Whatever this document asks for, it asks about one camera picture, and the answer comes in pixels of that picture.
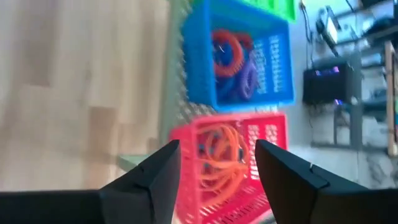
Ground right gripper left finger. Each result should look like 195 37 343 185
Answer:
0 139 182 224

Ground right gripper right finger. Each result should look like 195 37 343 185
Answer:
254 139 398 224

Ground red plastic basket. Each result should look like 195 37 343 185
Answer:
169 112 289 224

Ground orange rubber band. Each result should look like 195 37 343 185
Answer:
201 123 251 166
198 155 240 194
198 124 249 175
198 164 246 206

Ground purple coil wristband keyring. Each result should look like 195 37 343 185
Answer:
239 60 259 100

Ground blue plastic basket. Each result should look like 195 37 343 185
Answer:
181 0 296 113

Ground green plastic basket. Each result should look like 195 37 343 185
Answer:
192 0 299 23

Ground black box purple lights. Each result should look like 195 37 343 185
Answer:
302 61 355 106

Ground grey metal table frame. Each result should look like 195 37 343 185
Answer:
310 49 398 153

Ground white device black cable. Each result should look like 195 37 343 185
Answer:
315 6 341 58

